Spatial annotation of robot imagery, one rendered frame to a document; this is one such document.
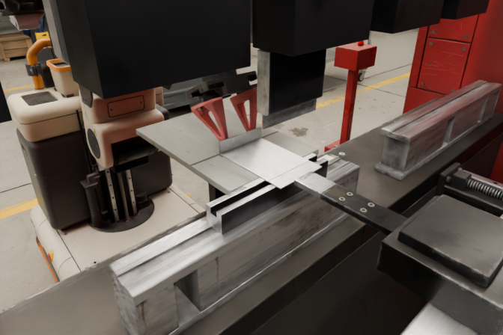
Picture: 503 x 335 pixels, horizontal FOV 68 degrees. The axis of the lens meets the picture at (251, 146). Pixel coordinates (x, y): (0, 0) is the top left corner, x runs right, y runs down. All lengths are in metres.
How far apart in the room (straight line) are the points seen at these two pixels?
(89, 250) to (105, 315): 1.06
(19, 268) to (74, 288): 1.51
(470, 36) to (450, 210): 0.88
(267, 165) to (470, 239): 0.27
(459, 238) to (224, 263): 0.25
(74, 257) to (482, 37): 1.52
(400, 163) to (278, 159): 0.32
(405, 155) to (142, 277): 0.55
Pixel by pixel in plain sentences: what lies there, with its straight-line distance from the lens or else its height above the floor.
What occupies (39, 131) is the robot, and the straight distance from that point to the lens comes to 1.50.
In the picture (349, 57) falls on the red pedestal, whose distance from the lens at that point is 2.32.
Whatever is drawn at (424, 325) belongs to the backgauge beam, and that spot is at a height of 0.98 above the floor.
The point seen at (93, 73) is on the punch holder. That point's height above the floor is 1.19.
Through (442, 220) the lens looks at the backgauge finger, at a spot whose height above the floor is 1.03.
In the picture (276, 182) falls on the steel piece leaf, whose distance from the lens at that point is 0.50.
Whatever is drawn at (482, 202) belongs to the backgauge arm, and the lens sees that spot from 0.87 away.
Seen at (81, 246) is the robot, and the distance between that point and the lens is 1.62.
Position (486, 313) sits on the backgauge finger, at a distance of 0.38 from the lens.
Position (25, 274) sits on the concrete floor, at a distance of 2.04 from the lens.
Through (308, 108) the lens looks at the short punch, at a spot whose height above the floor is 1.09.
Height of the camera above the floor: 1.27
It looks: 27 degrees down
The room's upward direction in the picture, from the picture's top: straight up
